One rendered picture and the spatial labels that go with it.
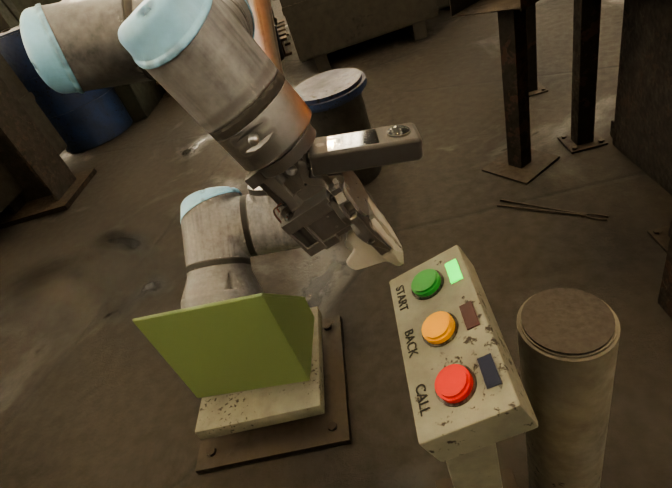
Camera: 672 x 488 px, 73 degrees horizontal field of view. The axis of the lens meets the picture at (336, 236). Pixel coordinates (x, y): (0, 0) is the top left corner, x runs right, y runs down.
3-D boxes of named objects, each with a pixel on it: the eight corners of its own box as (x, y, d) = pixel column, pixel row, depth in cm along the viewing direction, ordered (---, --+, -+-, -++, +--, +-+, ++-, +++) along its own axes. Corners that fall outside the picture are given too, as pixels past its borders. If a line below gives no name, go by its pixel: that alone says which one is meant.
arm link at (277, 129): (287, 65, 46) (281, 101, 39) (317, 103, 49) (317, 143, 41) (223, 116, 49) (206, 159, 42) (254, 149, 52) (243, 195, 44)
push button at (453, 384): (471, 365, 48) (463, 356, 48) (481, 398, 45) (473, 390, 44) (437, 379, 50) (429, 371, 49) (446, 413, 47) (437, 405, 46)
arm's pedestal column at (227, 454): (198, 475, 115) (183, 460, 110) (222, 347, 146) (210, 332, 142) (351, 443, 109) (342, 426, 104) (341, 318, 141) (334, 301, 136)
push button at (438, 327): (454, 312, 54) (447, 304, 54) (462, 339, 51) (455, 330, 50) (425, 326, 56) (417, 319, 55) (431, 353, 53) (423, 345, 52)
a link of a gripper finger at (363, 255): (369, 279, 58) (326, 234, 54) (409, 257, 56) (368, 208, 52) (372, 297, 56) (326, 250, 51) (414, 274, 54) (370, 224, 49)
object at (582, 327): (580, 455, 93) (592, 275, 63) (610, 519, 84) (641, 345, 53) (520, 465, 95) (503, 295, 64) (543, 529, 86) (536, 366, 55)
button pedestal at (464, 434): (507, 457, 97) (478, 238, 61) (554, 596, 78) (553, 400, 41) (433, 470, 99) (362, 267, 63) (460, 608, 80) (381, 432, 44)
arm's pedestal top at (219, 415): (201, 440, 112) (193, 432, 110) (220, 339, 138) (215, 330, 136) (325, 414, 108) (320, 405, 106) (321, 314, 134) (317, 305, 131)
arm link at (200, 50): (195, -50, 41) (176, -45, 33) (285, 64, 47) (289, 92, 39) (124, 20, 43) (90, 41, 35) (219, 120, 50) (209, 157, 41)
